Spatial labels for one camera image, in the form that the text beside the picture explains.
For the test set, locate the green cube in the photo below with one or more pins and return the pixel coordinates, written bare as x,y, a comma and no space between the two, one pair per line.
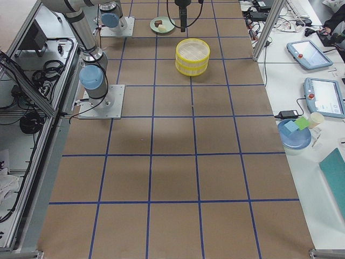
302,123

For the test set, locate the lower teach pendant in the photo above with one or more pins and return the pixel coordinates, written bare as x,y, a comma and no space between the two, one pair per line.
324,96

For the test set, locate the blue cube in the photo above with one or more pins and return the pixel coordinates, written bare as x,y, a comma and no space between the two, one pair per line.
289,127

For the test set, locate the aluminium side frame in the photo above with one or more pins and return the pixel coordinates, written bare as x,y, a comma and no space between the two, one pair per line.
39,59

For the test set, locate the white bun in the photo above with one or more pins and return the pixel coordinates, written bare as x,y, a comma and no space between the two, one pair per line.
162,28

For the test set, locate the dark red bun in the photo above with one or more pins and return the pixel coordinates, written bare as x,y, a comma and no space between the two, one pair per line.
157,23

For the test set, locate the beige cup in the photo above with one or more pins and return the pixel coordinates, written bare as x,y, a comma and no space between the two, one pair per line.
315,119

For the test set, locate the blue plate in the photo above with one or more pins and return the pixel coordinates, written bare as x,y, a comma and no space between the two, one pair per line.
296,140

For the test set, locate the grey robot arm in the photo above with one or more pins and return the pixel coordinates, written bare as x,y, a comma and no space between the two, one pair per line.
111,15
73,12

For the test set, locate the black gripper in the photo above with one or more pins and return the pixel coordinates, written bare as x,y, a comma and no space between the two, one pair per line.
181,3

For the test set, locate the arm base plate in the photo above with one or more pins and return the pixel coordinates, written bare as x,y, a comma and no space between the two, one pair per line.
111,107
124,28

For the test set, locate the teach pendant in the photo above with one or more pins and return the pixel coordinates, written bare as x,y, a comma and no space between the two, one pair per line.
324,96
308,55

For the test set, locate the black power adapter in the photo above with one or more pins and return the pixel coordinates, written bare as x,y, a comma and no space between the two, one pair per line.
287,114

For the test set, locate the aluminium frame post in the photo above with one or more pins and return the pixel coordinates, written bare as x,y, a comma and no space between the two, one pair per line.
270,22

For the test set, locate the light green plate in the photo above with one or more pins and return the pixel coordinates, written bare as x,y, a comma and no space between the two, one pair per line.
168,23

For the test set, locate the upper teach pendant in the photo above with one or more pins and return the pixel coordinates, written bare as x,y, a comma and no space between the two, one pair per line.
308,55

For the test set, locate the yellow steamer layer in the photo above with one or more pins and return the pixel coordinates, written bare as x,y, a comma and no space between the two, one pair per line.
193,52
191,70

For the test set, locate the teal folder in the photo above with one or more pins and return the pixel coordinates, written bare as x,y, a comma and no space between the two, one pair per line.
332,167

